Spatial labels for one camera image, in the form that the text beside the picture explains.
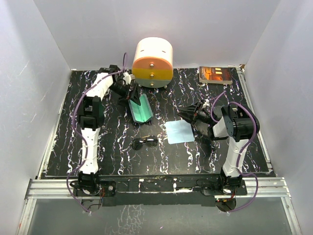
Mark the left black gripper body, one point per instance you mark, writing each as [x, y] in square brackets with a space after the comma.
[120, 88]

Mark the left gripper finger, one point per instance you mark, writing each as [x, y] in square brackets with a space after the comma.
[125, 97]
[134, 95]

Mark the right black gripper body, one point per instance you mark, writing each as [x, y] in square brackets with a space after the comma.
[204, 115]

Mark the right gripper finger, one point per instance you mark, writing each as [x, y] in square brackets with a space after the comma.
[189, 117]
[189, 110]

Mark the light blue cleaning cloth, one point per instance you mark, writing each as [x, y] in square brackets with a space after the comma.
[179, 131]

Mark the blue-grey glasses case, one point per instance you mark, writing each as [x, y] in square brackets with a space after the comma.
[141, 113]

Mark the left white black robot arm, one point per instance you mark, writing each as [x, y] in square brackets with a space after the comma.
[90, 118]

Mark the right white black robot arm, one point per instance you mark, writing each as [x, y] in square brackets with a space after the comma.
[235, 122]

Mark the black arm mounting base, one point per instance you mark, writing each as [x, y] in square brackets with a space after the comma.
[206, 190]

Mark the black sunglasses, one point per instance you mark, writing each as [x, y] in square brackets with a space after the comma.
[150, 141]

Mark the round three-drawer cabinet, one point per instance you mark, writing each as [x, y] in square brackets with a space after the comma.
[153, 63]

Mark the orange brown book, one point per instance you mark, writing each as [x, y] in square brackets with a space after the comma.
[215, 75]

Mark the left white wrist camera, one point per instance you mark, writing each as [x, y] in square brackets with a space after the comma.
[128, 78]

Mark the aluminium frame rail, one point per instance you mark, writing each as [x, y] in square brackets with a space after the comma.
[57, 189]

